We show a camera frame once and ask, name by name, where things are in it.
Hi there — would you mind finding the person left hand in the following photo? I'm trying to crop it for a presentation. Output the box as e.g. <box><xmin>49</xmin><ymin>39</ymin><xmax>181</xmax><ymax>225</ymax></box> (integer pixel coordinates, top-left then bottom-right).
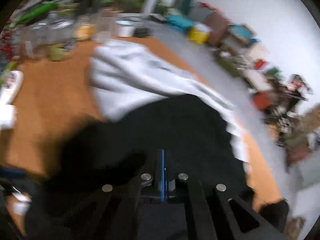
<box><xmin>6</xmin><ymin>193</ymin><xmax>31</xmax><ymax>236</ymax></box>

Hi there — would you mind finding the clear glass jar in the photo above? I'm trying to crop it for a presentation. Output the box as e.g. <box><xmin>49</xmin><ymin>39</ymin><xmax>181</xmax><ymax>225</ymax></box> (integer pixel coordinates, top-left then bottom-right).
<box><xmin>22</xmin><ymin>18</ymin><xmax>75</xmax><ymax>60</ymax></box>

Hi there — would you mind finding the white plate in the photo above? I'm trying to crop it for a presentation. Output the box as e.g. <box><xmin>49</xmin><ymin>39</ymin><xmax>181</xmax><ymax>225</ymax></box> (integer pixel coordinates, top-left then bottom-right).
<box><xmin>0</xmin><ymin>70</ymin><xmax>24</xmax><ymax>105</ymax></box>

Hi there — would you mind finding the orange paper bag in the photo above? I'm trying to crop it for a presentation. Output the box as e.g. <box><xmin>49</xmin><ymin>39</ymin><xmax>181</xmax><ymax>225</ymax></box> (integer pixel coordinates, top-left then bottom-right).
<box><xmin>253</xmin><ymin>93</ymin><xmax>272</xmax><ymax>111</ymax></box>

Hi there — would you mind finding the white folded napkin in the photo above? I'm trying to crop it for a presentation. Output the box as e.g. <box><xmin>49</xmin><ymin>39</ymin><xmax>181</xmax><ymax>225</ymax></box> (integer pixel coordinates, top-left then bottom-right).
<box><xmin>0</xmin><ymin>105</ymin><xmax>17</xmax><ymax>131</ymax></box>

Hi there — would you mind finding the teal storage box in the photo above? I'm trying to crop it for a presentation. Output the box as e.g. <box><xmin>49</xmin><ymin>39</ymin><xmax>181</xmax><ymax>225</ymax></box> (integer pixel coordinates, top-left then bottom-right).
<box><xmin>167</xmin><ymin>15</ymin><xmax>194</xmax><ymax>32</ymax></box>

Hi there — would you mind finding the glass jar green label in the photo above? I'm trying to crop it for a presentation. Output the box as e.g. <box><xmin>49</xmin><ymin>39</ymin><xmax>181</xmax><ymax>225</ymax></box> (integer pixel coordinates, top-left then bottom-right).
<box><xmin>47</xmin><ymin>39</ymin><xmax>76</xmax><ymax>62</ymax></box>

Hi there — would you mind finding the yellow shopping bag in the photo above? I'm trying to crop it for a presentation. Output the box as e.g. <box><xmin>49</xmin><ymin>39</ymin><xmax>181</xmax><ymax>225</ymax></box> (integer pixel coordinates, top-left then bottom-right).
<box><xmin>188</xmin><ymin>23</ymin><xmax>212</xmax><ymax>44</ymax></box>

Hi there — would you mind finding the white enamel mug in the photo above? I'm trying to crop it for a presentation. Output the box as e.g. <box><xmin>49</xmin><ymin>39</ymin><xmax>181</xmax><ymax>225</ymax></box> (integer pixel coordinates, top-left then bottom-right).
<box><xmin>116</xmin><ymin>19</ymin><xmax>141</xmax><ymax>38</ymax></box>

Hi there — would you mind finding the brown suitcase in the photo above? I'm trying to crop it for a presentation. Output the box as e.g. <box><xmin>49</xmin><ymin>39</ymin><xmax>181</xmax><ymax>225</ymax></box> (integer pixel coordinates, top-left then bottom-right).
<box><xmin>203</xmin><ymin>12</ymin><xmax>231</xmax><ymax>46</ymax></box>

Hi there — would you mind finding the black knit sweater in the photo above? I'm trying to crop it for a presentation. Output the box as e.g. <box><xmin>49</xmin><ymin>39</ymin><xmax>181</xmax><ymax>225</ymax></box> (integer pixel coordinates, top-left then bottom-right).
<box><xmin>25</xmin><ymin>94</ymin><xmax>287</xmax><ymax>239</ymax></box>

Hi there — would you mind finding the light grey folded sweater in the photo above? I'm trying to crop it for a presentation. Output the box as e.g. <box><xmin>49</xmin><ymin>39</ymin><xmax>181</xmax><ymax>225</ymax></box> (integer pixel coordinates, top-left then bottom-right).
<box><xmin>90</xmin><ymin>40</ymin><xmax>249</xmax><ymax>163</ymax></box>

